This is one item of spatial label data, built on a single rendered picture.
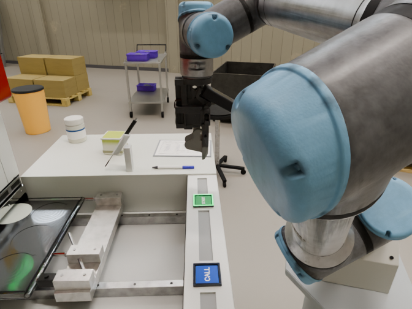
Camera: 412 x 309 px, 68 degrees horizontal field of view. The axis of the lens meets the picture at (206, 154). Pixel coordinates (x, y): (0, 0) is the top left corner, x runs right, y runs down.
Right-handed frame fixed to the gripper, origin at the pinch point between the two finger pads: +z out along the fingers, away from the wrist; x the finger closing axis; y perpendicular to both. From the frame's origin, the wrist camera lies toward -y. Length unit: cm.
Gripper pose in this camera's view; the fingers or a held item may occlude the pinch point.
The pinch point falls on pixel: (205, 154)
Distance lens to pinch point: 78.8
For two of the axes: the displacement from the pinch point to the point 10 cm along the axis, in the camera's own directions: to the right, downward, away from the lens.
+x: 0.4, 4.4, -9.0
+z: 0.0, 9.0, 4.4
